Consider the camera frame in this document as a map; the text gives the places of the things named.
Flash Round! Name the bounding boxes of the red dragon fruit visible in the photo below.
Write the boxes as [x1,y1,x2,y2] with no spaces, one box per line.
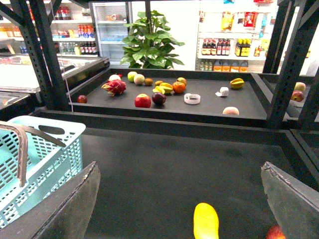
[101,80,126,96]

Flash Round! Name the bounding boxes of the green potted plant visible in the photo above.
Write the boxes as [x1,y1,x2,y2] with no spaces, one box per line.
[120,10,185,69]

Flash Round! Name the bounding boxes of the small orange fruit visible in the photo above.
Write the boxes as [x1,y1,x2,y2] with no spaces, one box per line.
[155,81,163,86]

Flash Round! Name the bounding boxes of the glass door refrigerator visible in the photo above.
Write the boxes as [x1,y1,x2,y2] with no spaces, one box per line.
[90,1,133,66]

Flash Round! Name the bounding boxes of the fruits on right shelf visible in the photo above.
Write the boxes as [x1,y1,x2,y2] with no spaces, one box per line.
[291,82,306,102]

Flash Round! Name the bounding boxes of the red yellow apple back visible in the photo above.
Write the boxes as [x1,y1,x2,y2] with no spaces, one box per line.
[176,77,187,86]

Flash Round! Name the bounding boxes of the yellow starfruit centre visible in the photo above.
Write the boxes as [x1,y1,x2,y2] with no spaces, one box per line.
[152,83,173,95]

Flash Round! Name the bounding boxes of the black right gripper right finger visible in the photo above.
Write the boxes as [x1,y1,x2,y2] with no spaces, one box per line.
[261,161,319,239]

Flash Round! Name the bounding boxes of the pale green round fruit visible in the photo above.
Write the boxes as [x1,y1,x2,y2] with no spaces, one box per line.
[134,74,145,85]

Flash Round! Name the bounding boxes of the orange persimmon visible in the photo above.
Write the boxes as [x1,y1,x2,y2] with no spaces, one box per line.
[172,82,186,94]

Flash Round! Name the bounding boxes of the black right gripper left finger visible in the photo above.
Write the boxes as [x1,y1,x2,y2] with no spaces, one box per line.
[0,162,101,239]

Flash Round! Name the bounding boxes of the yellow starfruit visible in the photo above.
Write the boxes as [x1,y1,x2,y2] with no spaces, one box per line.
[152,83,173,95]
[230,78,245,89]

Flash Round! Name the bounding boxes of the light blue plastic basket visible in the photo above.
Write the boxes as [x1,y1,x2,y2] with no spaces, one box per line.
[0,116,86,228]

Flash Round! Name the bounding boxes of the pale peach front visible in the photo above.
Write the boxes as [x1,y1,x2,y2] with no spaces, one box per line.
[222,107,240,116]

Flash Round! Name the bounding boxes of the brown kiwi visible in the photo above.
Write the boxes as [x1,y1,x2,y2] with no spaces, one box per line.
[144,78,153,86]

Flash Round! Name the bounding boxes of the dark purple plum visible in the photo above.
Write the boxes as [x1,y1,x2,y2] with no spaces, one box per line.
[152,92,166,106]

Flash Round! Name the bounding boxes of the large red apple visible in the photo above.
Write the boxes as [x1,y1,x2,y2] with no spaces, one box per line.
[134,94,152,108]

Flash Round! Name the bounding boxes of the clear tape roll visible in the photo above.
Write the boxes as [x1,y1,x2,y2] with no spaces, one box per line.
[184,93,201,105]

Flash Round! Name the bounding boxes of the yellow starfruit right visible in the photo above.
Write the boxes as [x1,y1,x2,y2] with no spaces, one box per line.
[230,78,245,89]

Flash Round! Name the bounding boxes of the green apple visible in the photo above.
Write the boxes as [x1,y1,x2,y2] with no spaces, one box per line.
[127,71,137,82]

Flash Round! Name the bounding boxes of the red apple near mango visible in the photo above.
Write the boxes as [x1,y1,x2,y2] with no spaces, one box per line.
[266,225,286,239]

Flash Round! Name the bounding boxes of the white pink fruit back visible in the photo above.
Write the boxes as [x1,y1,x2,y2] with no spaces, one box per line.
[108,74,122,81]

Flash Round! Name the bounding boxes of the chest freezer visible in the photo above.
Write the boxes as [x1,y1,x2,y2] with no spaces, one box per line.
[0,53,111,93]

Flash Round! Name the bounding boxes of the small red apple left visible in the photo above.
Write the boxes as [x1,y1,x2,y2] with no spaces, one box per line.
[77,95,88,104]

